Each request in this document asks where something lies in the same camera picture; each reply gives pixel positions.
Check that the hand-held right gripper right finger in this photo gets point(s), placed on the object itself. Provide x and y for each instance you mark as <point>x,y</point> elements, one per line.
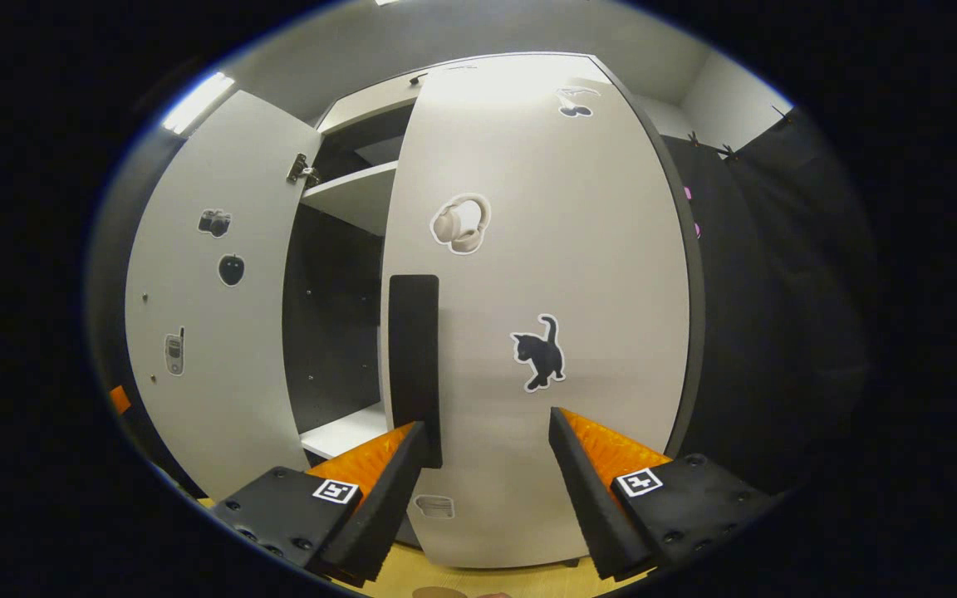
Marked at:
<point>599,507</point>

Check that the white cabinet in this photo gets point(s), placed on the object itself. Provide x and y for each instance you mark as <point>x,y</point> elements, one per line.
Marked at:
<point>354,199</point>

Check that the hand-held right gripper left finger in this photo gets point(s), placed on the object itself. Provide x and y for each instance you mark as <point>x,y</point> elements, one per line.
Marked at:
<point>379,507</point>

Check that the white cabinet door cat sticker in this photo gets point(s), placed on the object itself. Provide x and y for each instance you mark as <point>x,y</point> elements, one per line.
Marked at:
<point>595,249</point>

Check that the metal door hinge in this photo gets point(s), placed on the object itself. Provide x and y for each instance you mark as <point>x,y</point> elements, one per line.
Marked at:
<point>302,170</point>

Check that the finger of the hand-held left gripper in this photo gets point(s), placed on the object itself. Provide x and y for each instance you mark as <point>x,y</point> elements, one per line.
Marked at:
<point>120,400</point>

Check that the black backdrop cloth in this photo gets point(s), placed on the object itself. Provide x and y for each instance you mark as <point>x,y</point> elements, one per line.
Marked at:
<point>777,332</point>

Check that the round brown coaster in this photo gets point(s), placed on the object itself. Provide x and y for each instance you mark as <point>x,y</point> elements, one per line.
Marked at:
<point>439,593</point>

